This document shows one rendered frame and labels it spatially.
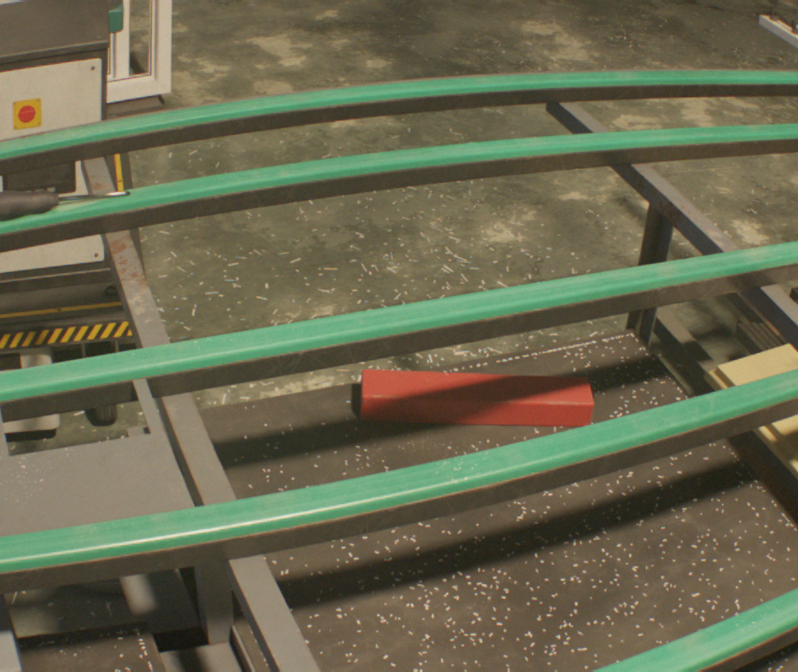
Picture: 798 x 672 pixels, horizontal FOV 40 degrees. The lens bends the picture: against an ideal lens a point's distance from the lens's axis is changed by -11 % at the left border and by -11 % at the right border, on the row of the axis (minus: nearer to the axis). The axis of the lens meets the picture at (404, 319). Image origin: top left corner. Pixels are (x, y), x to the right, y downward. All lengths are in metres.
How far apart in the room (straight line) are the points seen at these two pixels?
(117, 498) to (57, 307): 1.25
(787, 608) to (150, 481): 0.59
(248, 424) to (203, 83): 2.58
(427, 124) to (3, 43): 1.92
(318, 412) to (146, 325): 0.35
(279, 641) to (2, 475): 0.31
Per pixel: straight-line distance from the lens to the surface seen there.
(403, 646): 1.27
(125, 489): 1.06
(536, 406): 1.56
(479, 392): 1.55
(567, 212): 3.33
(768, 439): 1.60
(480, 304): 1.29
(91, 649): 1.27
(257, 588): 1.01
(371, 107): 1.77
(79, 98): 2.14
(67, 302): 2.28
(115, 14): 2.64
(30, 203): 1.45
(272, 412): 1.56
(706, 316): 3.01
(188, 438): 1.15
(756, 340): 2.35
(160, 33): 3.74
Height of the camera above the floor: 1.57
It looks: 34 degrees down
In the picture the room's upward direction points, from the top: 5 degrees clockwise
